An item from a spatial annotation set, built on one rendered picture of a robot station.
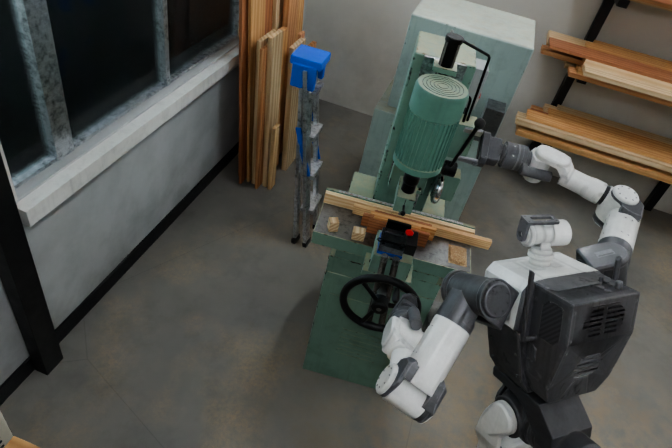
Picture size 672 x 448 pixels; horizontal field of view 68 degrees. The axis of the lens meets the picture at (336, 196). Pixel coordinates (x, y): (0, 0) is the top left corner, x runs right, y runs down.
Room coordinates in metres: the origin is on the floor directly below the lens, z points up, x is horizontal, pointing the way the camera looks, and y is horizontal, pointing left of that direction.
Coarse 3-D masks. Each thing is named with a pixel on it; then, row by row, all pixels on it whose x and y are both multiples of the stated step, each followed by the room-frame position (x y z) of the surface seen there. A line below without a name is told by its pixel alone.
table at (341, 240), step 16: (336, 208) 1.51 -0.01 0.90; (320, 224) 1.40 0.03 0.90; (352, 224) 1.44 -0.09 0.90; (320, 240) 1.35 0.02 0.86; (336, 240) 1.35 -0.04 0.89; (352, 240) 1.35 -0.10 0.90; (368, 240) 1.37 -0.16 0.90; (432, 240) 1.45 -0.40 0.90; (448, 240) 1.47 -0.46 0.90; (368, 256) 1.32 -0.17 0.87; (416, 256) 1.34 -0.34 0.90; (432, 256) 1.36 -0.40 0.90; (368, 272) 1.25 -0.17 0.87; (432, 272) 1.33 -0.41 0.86; (448, 272) 1.32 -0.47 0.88
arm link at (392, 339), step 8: (392, 320) 0.89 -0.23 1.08; (400, 320) 0.90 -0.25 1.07; (384, 328) 0.90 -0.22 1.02; (392, 328) 0.85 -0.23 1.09; (384, 336) 0.85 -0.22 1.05; (392, 336) 0.83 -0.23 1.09; (400, 336) 0.83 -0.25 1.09; (384, 344) 0.82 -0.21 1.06; (392, 344) 0.81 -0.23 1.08; (400, 344) 0.80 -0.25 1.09; (408, 344) 0.81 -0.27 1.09; (384, 352) 0.81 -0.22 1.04
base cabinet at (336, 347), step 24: (336, 288) 1.35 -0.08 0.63; (360, 288) 1.34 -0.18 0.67; (336, 312) 1.34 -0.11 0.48; (360, 312) 1.34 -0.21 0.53; (312, 336) 1.35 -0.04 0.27; (336, 336) 1.34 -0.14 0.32; (360, 336) 1.33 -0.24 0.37; (312, 360) 1.35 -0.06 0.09; (336, 360) 1.34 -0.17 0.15; (360, 360) 1.33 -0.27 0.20; (384, 360) 1.33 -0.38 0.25; (360, 384) 1.33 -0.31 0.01
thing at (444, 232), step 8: (360, 208) 1.50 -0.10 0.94; (368, 208) 1.51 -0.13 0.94; (432, 224) 1.50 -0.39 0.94; (440, 232) 1.48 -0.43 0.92; (448, 232) 1.48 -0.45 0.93; (456, 232) 1.48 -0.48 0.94; (464, 232) 1.49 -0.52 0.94; (456, 240) 1.48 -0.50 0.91; (464, 240) 1.48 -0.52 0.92; (472, 240) 1.47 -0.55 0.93; (480, 240) 1.47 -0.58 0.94; (488, 240) 1.48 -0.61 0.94; (488, 248) 1.47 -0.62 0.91
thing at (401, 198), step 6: (402, 180) 1.56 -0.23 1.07; (396, 192) 1.52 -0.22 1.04; (402, 192) 1.48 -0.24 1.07; (414, 192) 1.50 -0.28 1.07; (396, 198) 1.45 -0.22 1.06; (402, 198) 1.45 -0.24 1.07; (408, 198) 1.46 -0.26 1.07; (414, 198) 1.46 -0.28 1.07; (396, 204) 1.45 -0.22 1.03; (402, 204) 1.45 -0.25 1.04; (408, 204) 1.45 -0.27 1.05; (396, 210) 1.45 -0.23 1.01; (408, 210) 1.45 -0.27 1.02
